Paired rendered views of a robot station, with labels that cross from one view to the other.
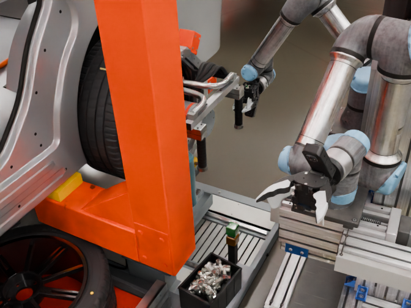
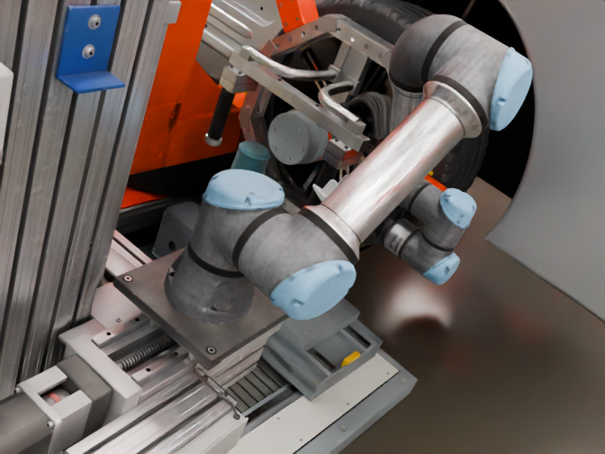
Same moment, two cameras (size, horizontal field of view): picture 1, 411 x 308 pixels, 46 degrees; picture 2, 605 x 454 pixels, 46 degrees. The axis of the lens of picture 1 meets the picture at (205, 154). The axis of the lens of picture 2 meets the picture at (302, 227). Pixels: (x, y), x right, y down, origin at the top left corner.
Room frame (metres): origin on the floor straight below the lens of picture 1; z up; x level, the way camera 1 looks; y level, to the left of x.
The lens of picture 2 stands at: (1.78, -1.59, 1.57)
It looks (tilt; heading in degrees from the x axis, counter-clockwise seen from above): 31 degrees down; 88
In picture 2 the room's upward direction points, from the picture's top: 23 degrees clockwise
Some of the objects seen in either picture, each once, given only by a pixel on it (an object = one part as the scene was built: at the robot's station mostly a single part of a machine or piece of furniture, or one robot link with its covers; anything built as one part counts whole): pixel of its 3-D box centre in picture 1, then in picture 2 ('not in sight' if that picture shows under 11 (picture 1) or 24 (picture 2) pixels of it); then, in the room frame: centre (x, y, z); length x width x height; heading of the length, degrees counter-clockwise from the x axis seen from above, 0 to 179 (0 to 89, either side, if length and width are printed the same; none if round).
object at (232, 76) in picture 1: (206, 71); (357, 91); (1.84, -0.02, 1.03); 0.19 x 0.18 x 0.11; 60
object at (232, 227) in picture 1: (232, 229); not in sight; (1.31, -0.09, 0.64); 0.04 x 0.04 x 0.04; 60
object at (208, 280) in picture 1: (210, 286); not in sight; (1.15, 0.01, 0.51); 0.20 x 0.14 x 0.13; 142
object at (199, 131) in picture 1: (193, 129); (240, 77); (1.56, 0.04, 0.93); 0.09 x 0.05 x 0.05; 60
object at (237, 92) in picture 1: (232, 90); (344, 150); (1.86, -0.13, 0.93); 0.09 x 0.05 x 0.05; 60
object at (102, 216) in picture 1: (91, 197); (224, 94); (1.48, 0.46, 0.69); 0.52 x 0.17 x 0.35; 60
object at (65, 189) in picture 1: (57, 183); not in sight; (1.56, 0.61, 0.71); 0.14 x 0.14 x 0.05; 60
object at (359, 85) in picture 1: (365, 87); (239, 216); (1.72, -0.65, 0.98); 0.13 x 0.12 x 0.14; 147
